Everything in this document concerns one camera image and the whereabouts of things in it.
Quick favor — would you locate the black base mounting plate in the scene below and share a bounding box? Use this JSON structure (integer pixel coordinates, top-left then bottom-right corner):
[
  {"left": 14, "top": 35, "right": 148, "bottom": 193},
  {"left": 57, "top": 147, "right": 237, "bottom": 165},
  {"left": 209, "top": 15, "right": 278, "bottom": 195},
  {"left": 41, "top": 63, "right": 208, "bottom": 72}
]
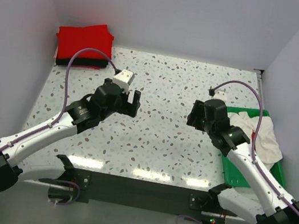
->
[{"left": 39, "top": 154, "right": 231, "bottom": 224}]

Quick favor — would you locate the white t-shirt red print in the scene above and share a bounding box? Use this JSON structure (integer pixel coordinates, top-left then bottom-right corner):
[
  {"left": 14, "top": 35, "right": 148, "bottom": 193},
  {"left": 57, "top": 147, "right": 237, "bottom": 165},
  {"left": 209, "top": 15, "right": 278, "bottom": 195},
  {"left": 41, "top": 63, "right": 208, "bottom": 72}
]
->
[{"left": 228, "top": 111, "right": 283, "bottom": 170}]

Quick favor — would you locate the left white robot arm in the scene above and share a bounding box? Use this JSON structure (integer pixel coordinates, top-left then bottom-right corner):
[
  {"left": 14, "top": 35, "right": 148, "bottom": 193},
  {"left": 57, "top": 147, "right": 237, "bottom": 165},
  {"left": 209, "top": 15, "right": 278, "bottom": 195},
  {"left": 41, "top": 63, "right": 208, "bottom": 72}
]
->
[{"left": 0, "top": 78, "right": 141, "bottom": 192}]

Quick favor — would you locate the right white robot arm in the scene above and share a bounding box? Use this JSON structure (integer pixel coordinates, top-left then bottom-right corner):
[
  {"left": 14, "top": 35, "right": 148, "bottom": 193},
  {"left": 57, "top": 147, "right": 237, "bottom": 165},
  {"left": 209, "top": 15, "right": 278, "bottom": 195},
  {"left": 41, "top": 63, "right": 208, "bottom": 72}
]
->
[{"left": 187, "top": 99, "right": 299, "bottom": 224}]

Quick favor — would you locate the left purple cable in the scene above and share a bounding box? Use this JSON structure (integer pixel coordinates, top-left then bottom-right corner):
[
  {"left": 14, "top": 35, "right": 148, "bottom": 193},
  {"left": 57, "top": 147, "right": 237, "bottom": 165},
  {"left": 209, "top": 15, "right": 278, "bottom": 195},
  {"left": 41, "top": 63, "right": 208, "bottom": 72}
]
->
[{"left": 0, "top": 32, "right": 123, "bottom": 224}]

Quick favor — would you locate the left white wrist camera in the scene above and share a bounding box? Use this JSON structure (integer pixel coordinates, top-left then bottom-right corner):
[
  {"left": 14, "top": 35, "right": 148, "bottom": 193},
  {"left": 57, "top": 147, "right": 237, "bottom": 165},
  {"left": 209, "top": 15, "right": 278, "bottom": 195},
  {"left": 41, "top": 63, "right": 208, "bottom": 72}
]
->
[{"left": 112, "top": 69, "right": 135, "bottom": 93}]

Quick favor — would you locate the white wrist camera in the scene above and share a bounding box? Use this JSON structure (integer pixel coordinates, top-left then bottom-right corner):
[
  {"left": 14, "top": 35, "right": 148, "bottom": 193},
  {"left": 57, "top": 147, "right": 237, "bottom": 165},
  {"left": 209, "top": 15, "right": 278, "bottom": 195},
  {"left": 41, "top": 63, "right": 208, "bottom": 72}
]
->
[
  {"left": 209, "top": 88, "right": 227, "bottom": 103},
  {"left": 112, "top": 69, "right": 135, "bottom": 93}
]

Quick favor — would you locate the red folded t-shirt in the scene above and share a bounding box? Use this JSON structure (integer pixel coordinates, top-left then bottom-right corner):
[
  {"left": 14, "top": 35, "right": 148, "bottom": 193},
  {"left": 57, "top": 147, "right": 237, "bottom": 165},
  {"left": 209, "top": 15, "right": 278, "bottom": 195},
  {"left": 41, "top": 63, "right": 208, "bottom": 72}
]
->
[{"left": 56, "top": 25, "right": 114, "bottom": 61}]

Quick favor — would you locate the green plastic tray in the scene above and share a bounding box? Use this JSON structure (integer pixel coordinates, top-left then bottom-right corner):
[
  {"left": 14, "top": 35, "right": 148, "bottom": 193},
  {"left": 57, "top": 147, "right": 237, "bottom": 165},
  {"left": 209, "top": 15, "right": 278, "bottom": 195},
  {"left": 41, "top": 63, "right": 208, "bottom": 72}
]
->
[{"left": 213, "top": 103, "right": 299, "bottom": 196}]

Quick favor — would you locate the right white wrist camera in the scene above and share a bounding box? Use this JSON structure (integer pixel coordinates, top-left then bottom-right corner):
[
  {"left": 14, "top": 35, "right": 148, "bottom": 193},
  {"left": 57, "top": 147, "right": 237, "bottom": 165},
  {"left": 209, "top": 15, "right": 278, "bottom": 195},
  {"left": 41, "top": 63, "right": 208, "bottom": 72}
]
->
[{"left": 209, "top": 88, "right": 227, "bottom": 103}]

